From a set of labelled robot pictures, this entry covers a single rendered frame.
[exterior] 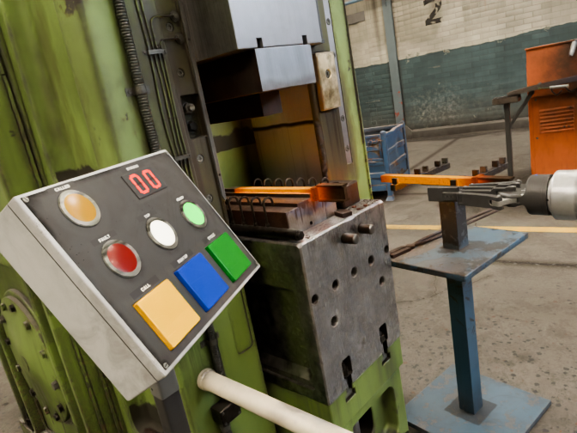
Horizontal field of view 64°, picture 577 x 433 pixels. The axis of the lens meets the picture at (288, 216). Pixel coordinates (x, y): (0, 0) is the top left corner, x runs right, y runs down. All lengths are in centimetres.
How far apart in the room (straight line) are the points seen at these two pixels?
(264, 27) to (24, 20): 61
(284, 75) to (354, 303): 62
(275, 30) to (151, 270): 69
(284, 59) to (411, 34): 790
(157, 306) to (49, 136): 83
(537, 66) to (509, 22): 417
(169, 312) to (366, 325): 81
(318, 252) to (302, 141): 48
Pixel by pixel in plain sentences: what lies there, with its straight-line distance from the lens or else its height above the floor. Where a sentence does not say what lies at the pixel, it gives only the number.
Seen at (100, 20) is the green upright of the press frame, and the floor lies 146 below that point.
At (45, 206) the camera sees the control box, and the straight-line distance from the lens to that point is 64.
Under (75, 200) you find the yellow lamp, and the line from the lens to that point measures 67.
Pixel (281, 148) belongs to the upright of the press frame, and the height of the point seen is 108.
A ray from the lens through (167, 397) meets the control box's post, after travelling 88.
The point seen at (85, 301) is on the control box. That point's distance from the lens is 62.
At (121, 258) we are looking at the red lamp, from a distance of 65.
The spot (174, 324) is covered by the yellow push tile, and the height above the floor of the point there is 100.
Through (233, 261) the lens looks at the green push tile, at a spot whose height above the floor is 100.
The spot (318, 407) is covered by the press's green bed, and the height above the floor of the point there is 44.
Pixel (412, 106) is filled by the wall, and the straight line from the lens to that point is 907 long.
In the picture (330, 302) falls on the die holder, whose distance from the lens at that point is 120.
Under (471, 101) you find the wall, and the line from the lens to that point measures 877.
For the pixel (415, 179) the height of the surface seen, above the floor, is 93.
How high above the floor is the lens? 126
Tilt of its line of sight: 15 degrees down
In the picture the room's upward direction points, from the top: 11 degrees counter-clockwise
